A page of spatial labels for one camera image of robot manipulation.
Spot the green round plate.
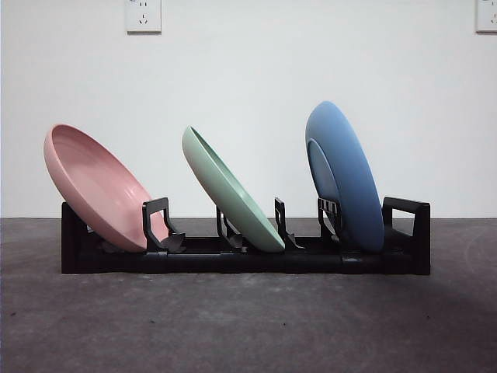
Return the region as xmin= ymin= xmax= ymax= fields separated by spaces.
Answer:
xmin=181 ymin=124 xmax=287 ymax=253

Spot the blue round plate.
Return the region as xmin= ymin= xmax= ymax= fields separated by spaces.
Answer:
xmin=304 ymin=99 xmax=386 ymax=255

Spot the pink round plate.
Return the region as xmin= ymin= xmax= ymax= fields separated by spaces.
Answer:
xmin=42 ymin=123 xmax=157 ymax=253

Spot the black plastic plate rack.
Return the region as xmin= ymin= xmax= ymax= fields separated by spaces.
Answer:
xmin=61 ymin=196 xmax=431 ymax=277

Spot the white wall socket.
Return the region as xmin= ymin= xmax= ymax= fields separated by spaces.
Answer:
xmin=125 ymin=0 xmax=163 ymax=34
xmin=475 ymin=0 xmax=497 ymax=34

